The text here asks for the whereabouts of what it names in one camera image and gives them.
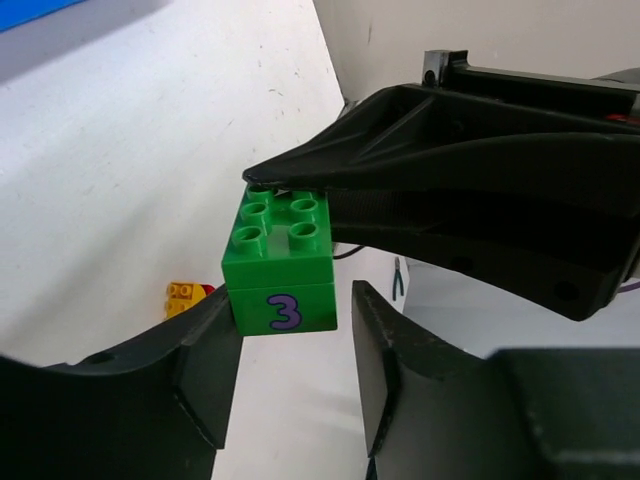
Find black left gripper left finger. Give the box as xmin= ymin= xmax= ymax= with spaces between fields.
xmin=1 ymin=288 xmax=242 ymax=479

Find green number three brick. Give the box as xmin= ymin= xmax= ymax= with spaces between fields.
xmin=221 ymin=186 xmax=338 ymax=336

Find red yellow purple brick stack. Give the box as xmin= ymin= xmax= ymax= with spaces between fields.
xmin=164 ymin=282 xmax=215 ymax=320

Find blue divided plastic bin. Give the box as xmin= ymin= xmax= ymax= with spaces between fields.
xmin=0 ymin=0 xmax=83 ymax=33

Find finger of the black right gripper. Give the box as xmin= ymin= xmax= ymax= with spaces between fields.
xmin=328 ymin=191 xmax=639 ymax=321

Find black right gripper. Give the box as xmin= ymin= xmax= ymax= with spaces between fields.
xmin=243 ymin=50 xmax=639 ymax=193

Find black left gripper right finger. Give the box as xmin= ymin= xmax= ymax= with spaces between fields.
xmin=352 ymin=280 xmax=639 ymax=479

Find green handled pliers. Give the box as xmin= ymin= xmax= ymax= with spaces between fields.
xmin=392 ymin=257 xmax=405 ymax=301

